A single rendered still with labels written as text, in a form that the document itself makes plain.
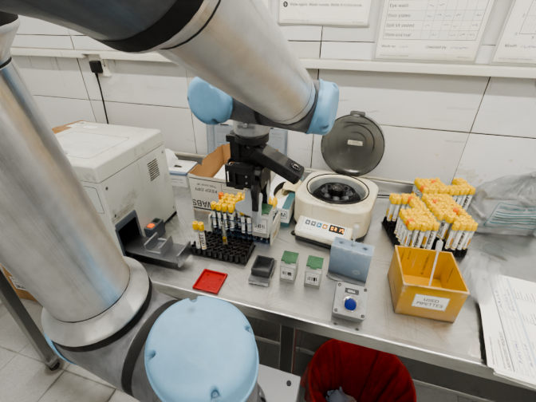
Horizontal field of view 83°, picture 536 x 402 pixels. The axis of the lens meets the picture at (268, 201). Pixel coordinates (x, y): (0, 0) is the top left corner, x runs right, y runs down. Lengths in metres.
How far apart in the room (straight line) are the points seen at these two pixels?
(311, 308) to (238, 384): 0.45
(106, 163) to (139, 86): 0.69
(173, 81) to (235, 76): 1.13
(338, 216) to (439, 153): 0.48
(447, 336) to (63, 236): 0.74
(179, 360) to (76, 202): 0.18
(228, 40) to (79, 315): 0.29
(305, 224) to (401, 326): 0.37
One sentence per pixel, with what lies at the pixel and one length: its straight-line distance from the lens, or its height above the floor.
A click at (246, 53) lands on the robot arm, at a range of 0.23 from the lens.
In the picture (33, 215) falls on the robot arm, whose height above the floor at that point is 1.35.
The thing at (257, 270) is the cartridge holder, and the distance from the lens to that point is 0.80.
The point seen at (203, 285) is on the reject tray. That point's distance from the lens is 0.83.
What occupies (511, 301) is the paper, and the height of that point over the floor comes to 0.89.
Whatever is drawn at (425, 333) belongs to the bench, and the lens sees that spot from 0.81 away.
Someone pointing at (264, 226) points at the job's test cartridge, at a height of 1.05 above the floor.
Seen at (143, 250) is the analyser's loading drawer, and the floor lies 0.91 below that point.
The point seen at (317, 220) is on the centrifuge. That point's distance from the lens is 0.94.
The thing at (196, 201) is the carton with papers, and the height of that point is 0.92.
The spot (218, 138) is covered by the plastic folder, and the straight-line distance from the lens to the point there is 1.31.
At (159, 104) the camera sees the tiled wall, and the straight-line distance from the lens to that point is 1.44.
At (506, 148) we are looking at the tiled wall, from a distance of 1.29.
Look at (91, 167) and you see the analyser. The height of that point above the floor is 1.17.
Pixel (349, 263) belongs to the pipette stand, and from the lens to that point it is 0.81.
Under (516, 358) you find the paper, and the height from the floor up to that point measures 0.89.
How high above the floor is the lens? 1.47
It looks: 32 degrees down
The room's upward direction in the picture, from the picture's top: straight up
